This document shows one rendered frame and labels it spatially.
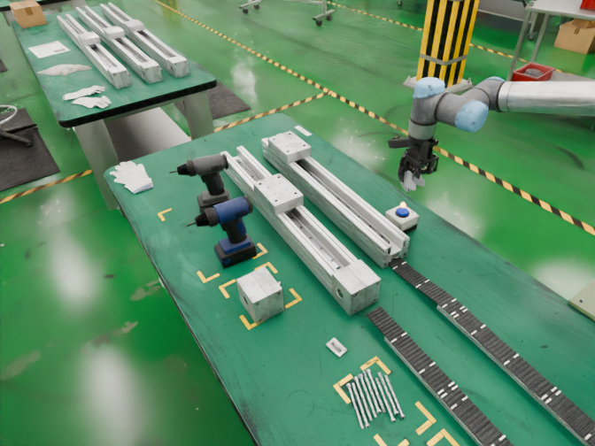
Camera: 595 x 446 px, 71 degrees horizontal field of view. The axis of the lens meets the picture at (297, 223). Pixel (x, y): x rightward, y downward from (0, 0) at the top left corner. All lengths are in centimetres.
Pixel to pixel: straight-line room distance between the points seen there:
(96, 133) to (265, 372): 192
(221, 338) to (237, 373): 12
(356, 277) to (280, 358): 30
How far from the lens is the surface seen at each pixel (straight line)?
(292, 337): 115
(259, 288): 114
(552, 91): 118
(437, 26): 434
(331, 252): 129
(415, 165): 125
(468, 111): 113
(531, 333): 129
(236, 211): 122
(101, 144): 271
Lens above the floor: 174
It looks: 41 degrees down
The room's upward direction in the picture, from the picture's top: 3 degrees counter-clockwise
